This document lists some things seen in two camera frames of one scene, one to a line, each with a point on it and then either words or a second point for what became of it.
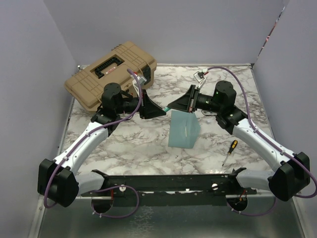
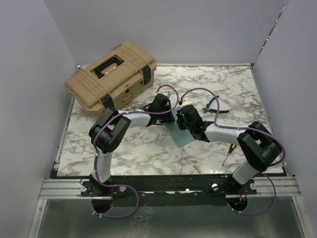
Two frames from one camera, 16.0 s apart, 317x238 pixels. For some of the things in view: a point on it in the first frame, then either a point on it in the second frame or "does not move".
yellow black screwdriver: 234,145 does not move
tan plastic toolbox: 86,87 does not move
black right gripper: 188,102 → 180,116
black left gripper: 148,108 → 169,119
